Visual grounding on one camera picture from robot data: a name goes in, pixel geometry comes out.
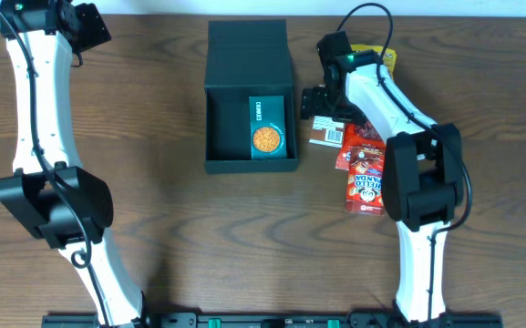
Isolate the teal coconut cookie box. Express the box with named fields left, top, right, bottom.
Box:
left=249, top=96, right=287, bottom=160

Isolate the black gift box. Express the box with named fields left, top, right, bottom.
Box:
left=204, top=20, right=299, bottom=174

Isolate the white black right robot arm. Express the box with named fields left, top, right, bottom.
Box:
left=300, top=31, right=471, bottom=327

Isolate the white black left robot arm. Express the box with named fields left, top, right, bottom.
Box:
left=0, top=0, right=150, bottom=327

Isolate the brown white snack box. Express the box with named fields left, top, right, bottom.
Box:
left=309, top=116, right=346, bottom=149

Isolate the red dried cranberry bag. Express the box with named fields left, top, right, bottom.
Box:
left=335, top=122, right=386, bottom=170

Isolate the yellow seed snack bag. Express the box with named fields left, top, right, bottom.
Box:
left=351, top=44, right=397, bottom=77

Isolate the red Hello Panda box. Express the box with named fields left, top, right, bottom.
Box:
left=346, top=146, right=385, bottom=216

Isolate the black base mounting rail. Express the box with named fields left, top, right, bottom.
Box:
left=41, top=312, right=504, bottom=328

